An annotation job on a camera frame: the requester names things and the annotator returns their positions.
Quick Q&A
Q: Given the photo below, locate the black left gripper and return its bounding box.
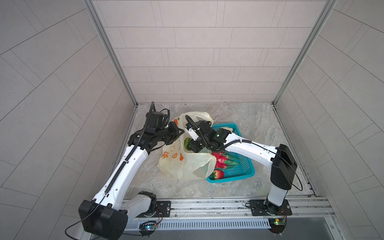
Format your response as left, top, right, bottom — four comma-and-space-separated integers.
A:
153, 121, 185, 145

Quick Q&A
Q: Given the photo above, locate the green lime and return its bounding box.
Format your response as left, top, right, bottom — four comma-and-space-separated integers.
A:
184, 138, 192, 151

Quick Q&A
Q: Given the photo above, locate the cream printed plastic bag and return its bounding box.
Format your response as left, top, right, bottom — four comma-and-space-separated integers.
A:
158, 131, 217, 181

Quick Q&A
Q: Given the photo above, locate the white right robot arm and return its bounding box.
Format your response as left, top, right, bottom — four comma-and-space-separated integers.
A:
185, 115, 298, 216

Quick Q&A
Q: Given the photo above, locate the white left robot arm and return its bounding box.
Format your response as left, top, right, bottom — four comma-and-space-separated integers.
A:
79, 103, 184, 240

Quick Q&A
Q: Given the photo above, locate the pink dragon fruit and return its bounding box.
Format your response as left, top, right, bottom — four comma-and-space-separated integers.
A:
211, 152, 240, 170

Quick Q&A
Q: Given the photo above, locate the red apple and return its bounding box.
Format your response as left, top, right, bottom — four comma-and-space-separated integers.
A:
209, 169, 225, 181

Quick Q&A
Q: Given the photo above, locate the teal plastic basket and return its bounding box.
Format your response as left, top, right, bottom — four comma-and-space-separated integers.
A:
205, 122, 256, 184

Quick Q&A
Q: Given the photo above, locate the left green circuit board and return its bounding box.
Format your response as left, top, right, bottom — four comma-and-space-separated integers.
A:
139, 221, 158, 235

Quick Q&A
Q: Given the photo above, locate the green circuit board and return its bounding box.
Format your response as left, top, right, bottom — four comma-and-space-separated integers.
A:
268, 219, 286, 235
139, 221, 158, 235

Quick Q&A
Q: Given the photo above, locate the right green circuit board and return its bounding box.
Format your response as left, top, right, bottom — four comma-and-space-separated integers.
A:
268, 219, 286, 235

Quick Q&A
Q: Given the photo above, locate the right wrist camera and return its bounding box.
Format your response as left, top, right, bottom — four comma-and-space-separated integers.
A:
185, 127, 199, 141

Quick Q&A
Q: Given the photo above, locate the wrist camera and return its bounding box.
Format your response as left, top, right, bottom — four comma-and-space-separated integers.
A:
146, 111, 169, 129
185, 127, 199, 141

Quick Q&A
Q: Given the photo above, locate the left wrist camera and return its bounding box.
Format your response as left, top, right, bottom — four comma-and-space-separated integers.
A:
146, 111, 169, 129

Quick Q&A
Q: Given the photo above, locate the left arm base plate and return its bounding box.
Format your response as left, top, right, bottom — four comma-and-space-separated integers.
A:
138, 201, 171, 218

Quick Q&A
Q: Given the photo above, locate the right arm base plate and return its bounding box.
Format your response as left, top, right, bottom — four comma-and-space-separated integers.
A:
245, 199, 292, 217

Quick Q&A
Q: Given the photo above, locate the aluminium mounting rail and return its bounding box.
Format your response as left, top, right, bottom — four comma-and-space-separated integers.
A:
85, 196, 337, 223

